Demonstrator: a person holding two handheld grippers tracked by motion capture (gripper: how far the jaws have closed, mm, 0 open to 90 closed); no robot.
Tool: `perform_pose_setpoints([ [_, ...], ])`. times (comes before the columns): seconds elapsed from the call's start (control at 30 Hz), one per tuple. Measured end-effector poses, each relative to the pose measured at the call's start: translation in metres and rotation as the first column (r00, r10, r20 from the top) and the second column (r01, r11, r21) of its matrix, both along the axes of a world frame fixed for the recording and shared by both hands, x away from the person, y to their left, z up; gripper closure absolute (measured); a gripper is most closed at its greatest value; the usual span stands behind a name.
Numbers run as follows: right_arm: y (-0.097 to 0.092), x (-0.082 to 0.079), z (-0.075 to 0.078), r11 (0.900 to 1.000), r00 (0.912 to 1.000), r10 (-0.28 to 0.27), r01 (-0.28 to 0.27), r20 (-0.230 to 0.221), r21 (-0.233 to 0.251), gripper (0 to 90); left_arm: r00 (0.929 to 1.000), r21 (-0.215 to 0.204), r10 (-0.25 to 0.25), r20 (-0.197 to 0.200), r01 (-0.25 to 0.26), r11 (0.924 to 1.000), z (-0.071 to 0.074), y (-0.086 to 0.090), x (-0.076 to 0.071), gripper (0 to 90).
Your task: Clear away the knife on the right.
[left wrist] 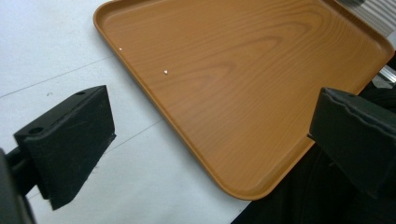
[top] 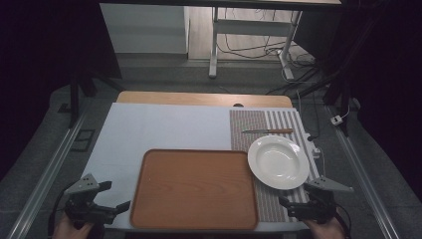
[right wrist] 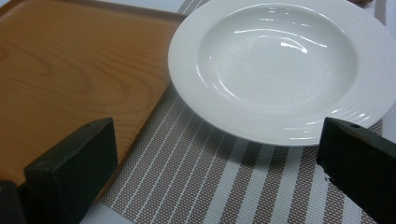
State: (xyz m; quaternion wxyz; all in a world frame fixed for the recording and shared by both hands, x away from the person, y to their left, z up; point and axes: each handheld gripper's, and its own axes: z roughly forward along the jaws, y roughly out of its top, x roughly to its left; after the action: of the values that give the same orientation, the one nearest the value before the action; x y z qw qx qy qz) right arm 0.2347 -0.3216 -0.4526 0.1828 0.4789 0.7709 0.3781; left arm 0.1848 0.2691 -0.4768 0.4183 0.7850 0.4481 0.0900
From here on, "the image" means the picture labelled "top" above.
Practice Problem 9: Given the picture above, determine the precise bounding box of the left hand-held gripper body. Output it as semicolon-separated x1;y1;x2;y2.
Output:
63;172;117;230

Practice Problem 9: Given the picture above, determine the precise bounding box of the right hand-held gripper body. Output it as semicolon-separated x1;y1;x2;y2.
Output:
288;175;355;224

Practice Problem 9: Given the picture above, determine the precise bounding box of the person's right hand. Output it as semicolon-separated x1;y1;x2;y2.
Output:
304;216;346;239

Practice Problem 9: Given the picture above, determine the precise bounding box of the person's left hand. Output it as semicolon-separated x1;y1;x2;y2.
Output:
52;213;97;239

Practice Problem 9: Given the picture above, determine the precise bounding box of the white deep plate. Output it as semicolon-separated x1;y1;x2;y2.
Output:
247;134;312;191

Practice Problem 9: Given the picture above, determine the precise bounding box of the brown wooden tray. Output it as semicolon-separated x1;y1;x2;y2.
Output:
129;148;260;231

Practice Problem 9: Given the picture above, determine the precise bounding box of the striped woven placemat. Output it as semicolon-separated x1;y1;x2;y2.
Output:
229;109;321;224

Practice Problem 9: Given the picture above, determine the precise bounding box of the white table sheet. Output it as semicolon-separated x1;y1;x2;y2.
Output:
80;102;311;233

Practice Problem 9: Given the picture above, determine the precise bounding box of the black metal stand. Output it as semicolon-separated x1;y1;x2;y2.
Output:
58;71;126;129

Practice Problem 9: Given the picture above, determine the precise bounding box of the light wooden table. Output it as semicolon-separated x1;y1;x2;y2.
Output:
115;91;295;110

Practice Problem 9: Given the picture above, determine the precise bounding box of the white cabinet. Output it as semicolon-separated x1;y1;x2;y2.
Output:
99;3;191;55

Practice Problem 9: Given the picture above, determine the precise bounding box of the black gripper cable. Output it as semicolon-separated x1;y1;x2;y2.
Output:
333;204;353;239
47;189;70;237

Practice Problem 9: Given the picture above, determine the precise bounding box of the white clamp with cable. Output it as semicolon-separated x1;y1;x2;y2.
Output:
306;132;326;178

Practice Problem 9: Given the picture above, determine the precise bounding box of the aluminium floor rail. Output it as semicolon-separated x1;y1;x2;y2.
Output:
5;111;88;239
324;105;402;239

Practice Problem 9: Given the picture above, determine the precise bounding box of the wooden handled knife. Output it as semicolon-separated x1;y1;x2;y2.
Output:
241;127;295;135

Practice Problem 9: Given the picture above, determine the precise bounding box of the bundle of floor cables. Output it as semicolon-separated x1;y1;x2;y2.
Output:
216;7;332;98

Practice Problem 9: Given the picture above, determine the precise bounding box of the white desk frame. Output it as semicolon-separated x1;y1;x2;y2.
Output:
208;6;304;81

